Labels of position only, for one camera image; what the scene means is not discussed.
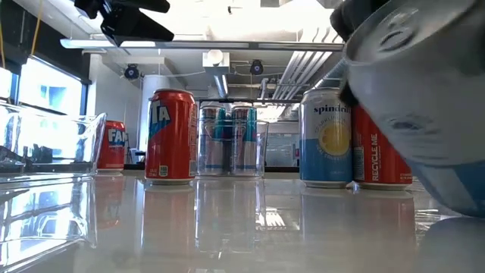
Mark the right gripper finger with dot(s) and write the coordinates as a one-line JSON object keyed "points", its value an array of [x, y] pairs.
{"points": [[352, 11]]}

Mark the red Fanta soda can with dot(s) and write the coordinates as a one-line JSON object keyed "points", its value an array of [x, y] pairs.
{"points": [[111, 151], [170, 144], [373, 159]]}

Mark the bright window pane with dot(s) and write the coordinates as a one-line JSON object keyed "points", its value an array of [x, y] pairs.
{"points": [[49, 87], [5, 83]]}

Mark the white blue Spindrift can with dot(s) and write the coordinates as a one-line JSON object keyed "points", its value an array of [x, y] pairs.
{"points": [[326, 159], [424, 113]]}

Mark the white overhead camera housing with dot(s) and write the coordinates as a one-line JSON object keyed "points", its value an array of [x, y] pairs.
{"points": [[215, 60]]}

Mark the slim silver blue energy can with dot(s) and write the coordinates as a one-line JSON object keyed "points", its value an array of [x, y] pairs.
{"points": [[210, 151], [244, 151]]}

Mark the clear plastic bin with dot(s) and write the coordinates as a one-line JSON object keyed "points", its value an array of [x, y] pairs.
{"points": [[261, 151], [76, 151]]}

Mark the grey overhead frame bar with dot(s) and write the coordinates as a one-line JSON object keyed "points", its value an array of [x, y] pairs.
{"points": [[246, 46]]}

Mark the white ceiling pipe rack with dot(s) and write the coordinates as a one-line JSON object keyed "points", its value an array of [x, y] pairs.
{"points": [[299, 64]]}

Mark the black round ceiling camera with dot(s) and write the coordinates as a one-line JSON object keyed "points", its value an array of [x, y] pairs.
{"points": [[131, 71], [256, 67]]}

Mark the silver spiral ventilation duct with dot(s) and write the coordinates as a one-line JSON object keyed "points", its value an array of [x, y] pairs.
{"points": [[329, 76]]}

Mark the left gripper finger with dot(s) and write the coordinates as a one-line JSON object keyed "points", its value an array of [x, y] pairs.
{"points": [[148, 4], [129, 30]]}

